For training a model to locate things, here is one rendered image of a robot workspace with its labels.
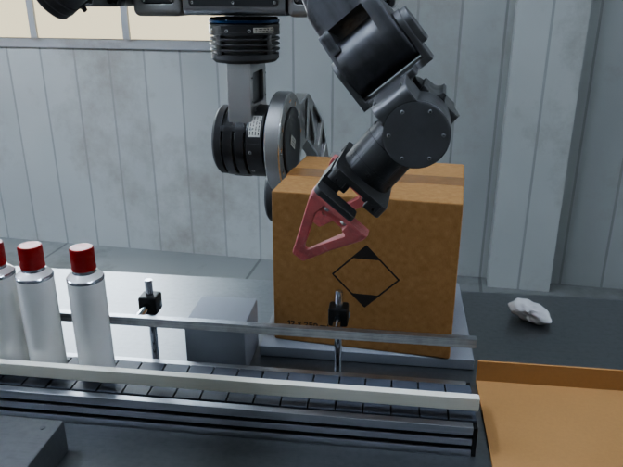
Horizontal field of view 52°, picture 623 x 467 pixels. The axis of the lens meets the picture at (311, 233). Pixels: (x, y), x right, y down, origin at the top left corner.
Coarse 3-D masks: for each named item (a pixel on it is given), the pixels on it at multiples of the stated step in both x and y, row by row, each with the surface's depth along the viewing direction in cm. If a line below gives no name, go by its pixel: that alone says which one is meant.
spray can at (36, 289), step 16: (32, 256) 89; (32, 272) 90; (48, 272) 91; (32, 288) 89; (48, 288) 91; (32, 304) 90; (48, 304) 91; (32, 320) 91; (48, 320) 92; (32, 336) 92; (48, 336) 93; (32, 352) 93; (48, 352) 93; (64, 352) 96
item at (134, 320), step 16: (64, 320) 97; (112, 320) 96; (128, 320) 96; (144, 320) 95; (160, 320) 95; (176, 320) 95; (192, 320) 95; (208, 320) 95; (224, 320) 95; (304, 336) 93; (320, 336) 92; (336, 336) 92; (352, 336) 92; (368, 336) 91; (384, 336) 91; (400, 336) 91; (416, 336) 90; (432, 336) 90; (448, 336) 90; (464, 336) 90
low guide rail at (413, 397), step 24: (0, 360) 93; (24, 360) 93; (144, 384) 90; (168, 384) 90; (192, 384) 89; (216, 384) 89; (240, 384) 88; (264, 384) 88; (288, 384) 88; (312, 384) 88; (336, 384) 88; (456, 408) 85
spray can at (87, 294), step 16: (80, 256) 88; (80, 272) 89; (96, 272) 90; (80, 288) 88; (96, 288) 90; (80, 304) 89; (96, 304) 90; (80, 320) 90; (96, 320) 91; (80, 336) 91; (96, 336) 92; (80, 352) 93; (96, 352) 92; (112, 352) 95
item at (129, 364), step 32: (0, 384) 94; (32, 384) 94; (64, 384) 94; (96, 384) 94; (352, 384) 94; (384, 384) 94; (416, 384) 94; (448, 384) 94; (416, 416) 87; (448, 416) 87
